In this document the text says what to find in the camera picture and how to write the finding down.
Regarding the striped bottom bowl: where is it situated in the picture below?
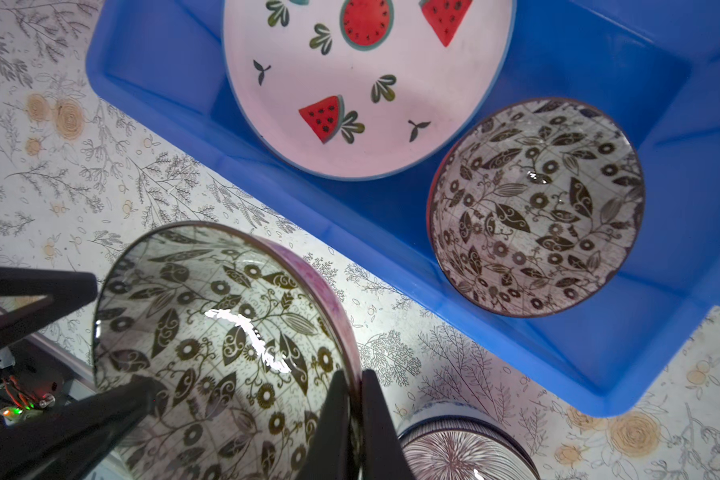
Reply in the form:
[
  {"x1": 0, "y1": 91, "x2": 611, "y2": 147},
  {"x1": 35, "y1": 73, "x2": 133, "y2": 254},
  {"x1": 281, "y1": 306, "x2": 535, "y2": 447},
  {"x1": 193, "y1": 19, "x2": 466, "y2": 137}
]
[{"x1": 397, "y1": 401, "x2": 540, "y2": 480}]

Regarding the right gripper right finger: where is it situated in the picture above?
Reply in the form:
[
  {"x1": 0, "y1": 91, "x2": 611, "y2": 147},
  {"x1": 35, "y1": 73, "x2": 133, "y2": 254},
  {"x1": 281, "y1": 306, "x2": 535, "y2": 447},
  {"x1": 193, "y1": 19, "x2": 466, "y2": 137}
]
[{"x1": 360, "y1": 369, "x2": 415, "y2": 480}]

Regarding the black leaf pattern bowl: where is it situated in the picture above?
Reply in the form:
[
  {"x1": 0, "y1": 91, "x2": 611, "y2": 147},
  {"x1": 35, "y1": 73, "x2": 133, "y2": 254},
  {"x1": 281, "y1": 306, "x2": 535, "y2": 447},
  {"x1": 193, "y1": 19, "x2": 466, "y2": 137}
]
[{"x1": 427, "y1": 97, "x2": 646, "y2": 318}]

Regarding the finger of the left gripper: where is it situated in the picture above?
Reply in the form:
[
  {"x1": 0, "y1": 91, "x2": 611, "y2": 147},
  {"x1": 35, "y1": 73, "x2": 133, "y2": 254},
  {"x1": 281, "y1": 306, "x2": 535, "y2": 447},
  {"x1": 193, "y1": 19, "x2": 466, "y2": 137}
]
[
  {"x1": 0, "y1": 267, "x2": 98, "y2": 349},
  {"x1": 0, "y1": 379, "x2": 156, "y2": 479}
]

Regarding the white watermelon plate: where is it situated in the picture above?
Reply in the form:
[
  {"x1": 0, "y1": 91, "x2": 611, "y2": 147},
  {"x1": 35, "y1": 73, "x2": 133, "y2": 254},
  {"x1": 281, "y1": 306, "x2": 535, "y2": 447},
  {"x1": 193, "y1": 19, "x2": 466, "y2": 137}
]
[{"x1": 222, "y1": 1, "x2": 517, "y2": 180}]

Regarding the blue plastic bin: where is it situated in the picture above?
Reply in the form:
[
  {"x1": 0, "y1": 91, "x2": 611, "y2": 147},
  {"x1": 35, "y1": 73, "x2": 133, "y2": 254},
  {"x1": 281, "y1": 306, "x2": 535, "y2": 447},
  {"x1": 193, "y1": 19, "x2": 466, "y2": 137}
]
[{"x1": 86, "y1": 1, "x2": 720, "y2": 417}]

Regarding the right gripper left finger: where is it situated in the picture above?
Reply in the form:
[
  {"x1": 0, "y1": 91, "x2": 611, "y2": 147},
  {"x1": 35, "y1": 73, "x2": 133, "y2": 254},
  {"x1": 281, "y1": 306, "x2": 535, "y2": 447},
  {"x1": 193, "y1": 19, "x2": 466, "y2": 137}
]
[{"x1": 296, "y1": 371, "x2": 356, "y2": 480}]

